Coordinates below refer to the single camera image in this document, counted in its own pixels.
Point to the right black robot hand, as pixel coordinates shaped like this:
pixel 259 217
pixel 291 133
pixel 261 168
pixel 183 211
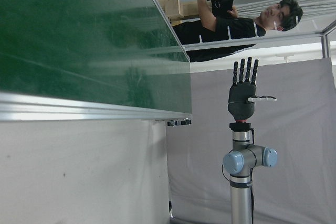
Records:
pixel 241 100

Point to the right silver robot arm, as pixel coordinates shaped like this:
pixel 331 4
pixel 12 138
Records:
pixel 240 182

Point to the grey curtain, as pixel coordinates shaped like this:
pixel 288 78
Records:
pixel 288 142

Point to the person in black shirt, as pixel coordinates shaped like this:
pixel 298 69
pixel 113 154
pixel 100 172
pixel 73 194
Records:
pixel 225 30

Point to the cardboard boxes stack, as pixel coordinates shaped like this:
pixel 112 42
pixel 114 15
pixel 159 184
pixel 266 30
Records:
pixel 173 6

